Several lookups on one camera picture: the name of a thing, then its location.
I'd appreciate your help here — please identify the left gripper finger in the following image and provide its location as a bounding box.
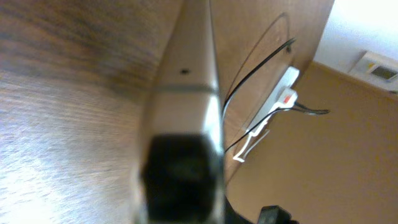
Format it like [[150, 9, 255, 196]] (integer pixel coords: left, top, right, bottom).
[[141, 134, 223, 223]]

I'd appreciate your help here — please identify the black smartphone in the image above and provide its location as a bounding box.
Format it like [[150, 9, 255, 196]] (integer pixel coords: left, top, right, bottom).
[[132, 1, 224, 223]]

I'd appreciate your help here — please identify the black USB charging cable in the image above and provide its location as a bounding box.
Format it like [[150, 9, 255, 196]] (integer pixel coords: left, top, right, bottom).
[[221, 12, 331, 153]]

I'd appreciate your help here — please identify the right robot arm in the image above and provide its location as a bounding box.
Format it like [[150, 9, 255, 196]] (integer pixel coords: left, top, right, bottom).
[[224, 198, 299, 224]]

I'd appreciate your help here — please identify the white power strip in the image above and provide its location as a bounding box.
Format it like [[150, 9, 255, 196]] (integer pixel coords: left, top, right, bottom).
[[248, 67, 300, 137]]

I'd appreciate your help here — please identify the white power strip cord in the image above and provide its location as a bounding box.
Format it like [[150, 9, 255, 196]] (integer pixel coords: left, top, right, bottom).
[[232, 123, 271, 164]]

